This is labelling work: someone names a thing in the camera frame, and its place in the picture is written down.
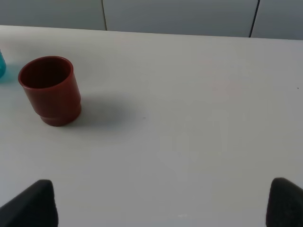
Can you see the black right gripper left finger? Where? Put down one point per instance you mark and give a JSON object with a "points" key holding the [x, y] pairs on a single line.
{"points": [[34, 207]]}

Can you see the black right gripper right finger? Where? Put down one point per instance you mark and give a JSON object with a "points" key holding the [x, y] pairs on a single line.
{"points": [[285, 204]]}

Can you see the teal translucent plastic cup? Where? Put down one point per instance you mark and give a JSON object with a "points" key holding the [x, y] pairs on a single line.
{"points": [[2, 65]]}

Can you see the red plastic cup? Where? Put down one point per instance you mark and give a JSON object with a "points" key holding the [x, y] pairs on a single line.
{"points": [[51, 87]]}

